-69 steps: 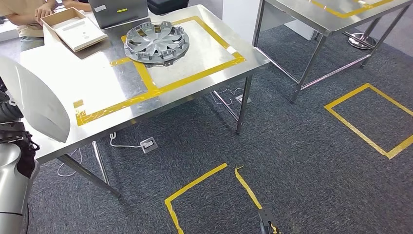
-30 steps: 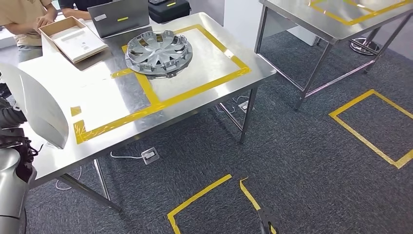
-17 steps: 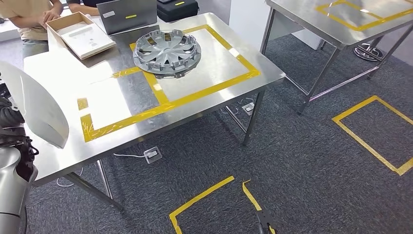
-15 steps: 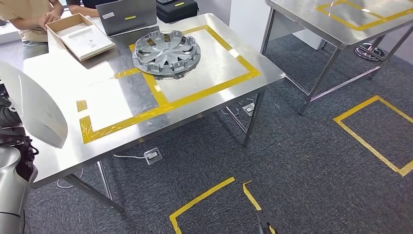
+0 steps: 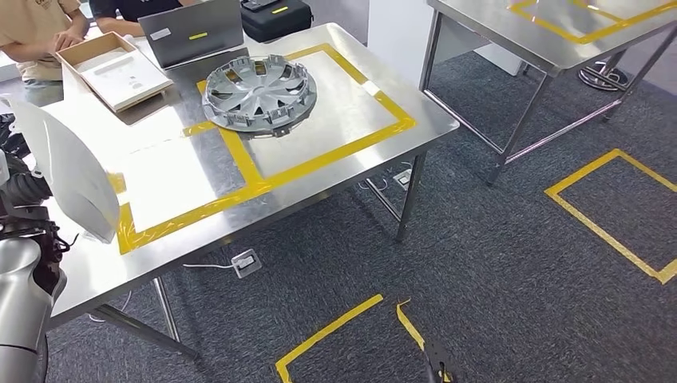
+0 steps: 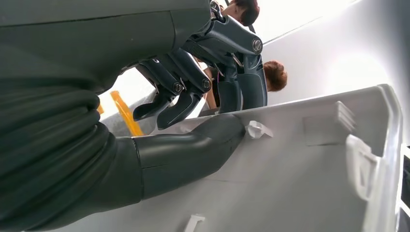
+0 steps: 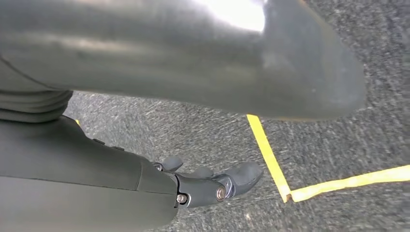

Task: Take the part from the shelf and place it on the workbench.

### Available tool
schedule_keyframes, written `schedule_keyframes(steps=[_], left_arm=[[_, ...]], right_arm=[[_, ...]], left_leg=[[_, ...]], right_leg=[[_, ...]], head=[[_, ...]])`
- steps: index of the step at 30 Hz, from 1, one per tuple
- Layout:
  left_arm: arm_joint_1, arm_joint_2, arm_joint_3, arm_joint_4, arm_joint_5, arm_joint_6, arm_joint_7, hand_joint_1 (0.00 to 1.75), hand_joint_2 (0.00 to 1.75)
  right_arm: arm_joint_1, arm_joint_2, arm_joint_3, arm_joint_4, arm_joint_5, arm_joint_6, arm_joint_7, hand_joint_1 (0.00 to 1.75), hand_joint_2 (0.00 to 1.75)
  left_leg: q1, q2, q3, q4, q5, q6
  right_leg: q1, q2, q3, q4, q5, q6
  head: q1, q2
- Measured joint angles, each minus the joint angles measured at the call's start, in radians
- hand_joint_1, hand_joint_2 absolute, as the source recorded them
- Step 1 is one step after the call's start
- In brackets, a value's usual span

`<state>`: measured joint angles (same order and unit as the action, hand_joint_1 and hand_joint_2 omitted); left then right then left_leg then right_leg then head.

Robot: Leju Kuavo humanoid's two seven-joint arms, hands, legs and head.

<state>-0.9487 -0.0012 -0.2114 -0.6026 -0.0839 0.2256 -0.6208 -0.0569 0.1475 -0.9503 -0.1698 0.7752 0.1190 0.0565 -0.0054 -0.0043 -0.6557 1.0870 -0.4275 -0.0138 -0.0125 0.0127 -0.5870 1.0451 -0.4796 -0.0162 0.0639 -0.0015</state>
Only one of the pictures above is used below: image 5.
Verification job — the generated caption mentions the white curved plastic part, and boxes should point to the white curved plastic part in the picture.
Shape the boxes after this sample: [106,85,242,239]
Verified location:
[9,97,121,244]

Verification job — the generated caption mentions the steel workbench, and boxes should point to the steel workbench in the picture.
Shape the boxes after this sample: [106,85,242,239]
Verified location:
[0,22,460,363]

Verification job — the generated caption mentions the metal floor socket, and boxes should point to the metal floor socket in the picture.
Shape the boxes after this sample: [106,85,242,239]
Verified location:
[232,248,263,279]

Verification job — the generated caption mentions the silver wheel hubcap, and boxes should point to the silver wheel hubcap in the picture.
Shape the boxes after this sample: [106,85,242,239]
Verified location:
[202,54,319,139]

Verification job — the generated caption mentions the yellow floor tape square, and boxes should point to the yellow floor tape square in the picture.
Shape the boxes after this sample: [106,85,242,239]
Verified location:
[275,294,453,383]
[544,148,677,286]

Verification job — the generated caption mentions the black carrying case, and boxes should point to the black carrying case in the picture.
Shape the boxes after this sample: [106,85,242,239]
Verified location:
[240,0,314,43]

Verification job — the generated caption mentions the black handheld device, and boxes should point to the black handheld device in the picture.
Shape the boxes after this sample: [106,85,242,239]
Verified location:
[240,0,281,13]

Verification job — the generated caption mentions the grey laptop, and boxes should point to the grey laptop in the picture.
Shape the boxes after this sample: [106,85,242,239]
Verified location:
[137,0,251,71]

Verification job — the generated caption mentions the steel table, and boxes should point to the steel table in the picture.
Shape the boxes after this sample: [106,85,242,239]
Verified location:
[420,0,677,186]

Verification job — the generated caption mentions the cardboard box white insert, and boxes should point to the cardboard box white insert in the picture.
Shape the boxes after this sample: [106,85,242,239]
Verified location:
[55,31,175,113]

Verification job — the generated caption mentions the person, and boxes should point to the person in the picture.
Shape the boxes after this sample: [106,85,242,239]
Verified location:
[89,0,186,38]
[0,0,90,107]

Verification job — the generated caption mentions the chrome stanchion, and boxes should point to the chrome stanchion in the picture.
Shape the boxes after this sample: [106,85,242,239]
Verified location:
[579,61,631,92]

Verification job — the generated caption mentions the yellow table tape outline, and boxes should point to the yellow table tape outline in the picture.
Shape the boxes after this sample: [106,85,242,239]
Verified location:
[509,0,677,46]

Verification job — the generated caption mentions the black robot torso bracket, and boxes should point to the black robot torso bracket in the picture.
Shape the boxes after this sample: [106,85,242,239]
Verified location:
[422,343,456,383]

